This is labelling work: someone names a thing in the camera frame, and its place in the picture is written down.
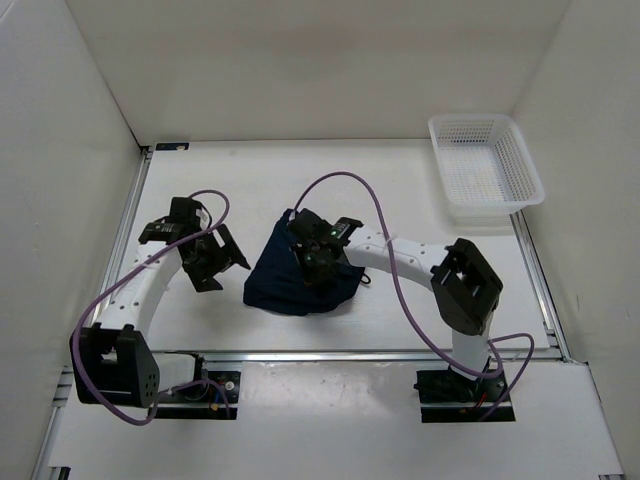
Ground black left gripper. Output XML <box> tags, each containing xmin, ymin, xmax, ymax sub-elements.
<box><xmin>183</xmin><ymin>223</ymin><xmax>249</xmax><ymax>292</ymax></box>

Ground navy blue shorts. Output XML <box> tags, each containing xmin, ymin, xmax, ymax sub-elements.
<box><xmin>243</xmin><ymin>209</ymin><xmax>370</xmax><ymax>316</ymax></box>

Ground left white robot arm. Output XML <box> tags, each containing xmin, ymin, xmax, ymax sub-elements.
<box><xmin>70</xmin><ymin>193</ymin><xmax>250</xmax><ymax>408</ymax></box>

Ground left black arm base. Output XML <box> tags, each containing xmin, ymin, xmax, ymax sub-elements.
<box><xmin>155</xmin><ymin>367</ymin><xmax>242</xmax><ymax>421</ymax></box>

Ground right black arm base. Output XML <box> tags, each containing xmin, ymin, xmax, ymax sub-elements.
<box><xmin>413</xmin><ymin>369</ymin><xmax>516</xmax><ymax>424</ymax></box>

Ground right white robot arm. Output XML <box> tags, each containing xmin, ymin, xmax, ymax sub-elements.
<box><xmin>287</xmin><ymin>209</ymin><xmax>503</xmax><ymax>400</ymax></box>

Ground white perforated plastic basket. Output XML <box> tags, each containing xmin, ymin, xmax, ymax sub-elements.
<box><xmin>428</xmin><ymin>114</ymin><xmax>545</xmax><ymax>226</ymax></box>

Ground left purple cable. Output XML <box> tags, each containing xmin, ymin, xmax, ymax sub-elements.
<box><xmin>72</xmin><ymin>188</ymin><xmax>234</xmax><ymax>426</ymax></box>

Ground aluminium front rail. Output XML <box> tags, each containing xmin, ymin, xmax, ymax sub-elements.
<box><xmin>162</xmin><ymin>347</ymin><xmax>563</xmax><ymax>363</ymax></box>

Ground aluminium left side rail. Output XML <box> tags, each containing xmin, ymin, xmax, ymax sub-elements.
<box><xmin>29</xmin><ymin>145</ymin><xmax>155</xmax><ymax>479</ymax></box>

